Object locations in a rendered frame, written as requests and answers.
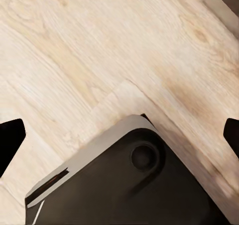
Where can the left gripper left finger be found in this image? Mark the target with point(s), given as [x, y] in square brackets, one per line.
[12, 134]

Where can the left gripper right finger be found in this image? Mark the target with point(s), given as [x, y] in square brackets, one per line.
[231, 134]

